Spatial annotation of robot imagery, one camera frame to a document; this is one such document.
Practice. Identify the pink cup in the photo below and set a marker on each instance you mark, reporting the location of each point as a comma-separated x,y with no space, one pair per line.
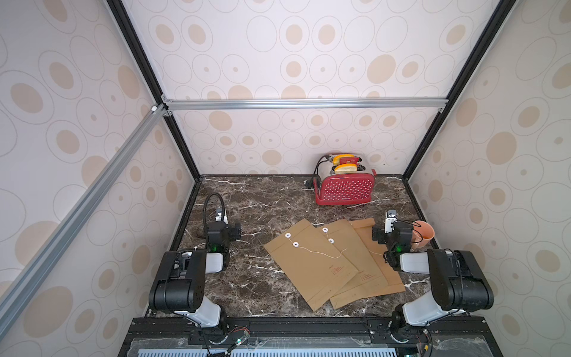
423,233

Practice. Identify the back aluminium rail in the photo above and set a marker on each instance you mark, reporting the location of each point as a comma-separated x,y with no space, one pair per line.
311,103

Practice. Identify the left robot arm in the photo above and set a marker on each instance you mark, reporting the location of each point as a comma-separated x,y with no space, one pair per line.
179,284

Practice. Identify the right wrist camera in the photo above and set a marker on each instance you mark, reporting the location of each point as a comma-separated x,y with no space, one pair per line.
390,218

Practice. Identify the front yellow toast slice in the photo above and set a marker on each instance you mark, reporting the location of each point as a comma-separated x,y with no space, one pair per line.
346,168

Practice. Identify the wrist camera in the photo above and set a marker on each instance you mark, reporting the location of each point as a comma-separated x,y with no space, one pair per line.
221,216
390,218

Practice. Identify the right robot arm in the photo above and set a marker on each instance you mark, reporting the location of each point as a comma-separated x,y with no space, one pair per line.
457,283

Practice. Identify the aluminium rail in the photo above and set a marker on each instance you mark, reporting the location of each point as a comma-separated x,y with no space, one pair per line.
311,103
35,273

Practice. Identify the rear yellow toast slice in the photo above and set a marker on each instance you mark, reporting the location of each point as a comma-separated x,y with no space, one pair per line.
343,159

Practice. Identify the brown file envelope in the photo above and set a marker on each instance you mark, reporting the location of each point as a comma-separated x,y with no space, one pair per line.
369,279
314,266
364,229

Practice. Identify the red polka dot toaster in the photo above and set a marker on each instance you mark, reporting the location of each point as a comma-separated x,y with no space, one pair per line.
341,189

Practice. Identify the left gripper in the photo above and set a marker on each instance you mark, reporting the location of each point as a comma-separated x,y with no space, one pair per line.
233,231

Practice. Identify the yellow toast slice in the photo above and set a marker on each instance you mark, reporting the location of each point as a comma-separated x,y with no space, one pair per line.
343,159
346,168

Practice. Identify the left aluminium rail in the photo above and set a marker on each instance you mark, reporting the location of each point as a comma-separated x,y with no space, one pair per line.
35,273

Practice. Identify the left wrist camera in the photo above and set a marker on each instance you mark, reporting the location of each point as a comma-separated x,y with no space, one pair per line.
221,216

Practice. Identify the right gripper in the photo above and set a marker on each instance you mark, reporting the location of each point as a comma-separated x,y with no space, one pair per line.
397,234

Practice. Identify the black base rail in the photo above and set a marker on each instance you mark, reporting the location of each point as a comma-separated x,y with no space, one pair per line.
365,336

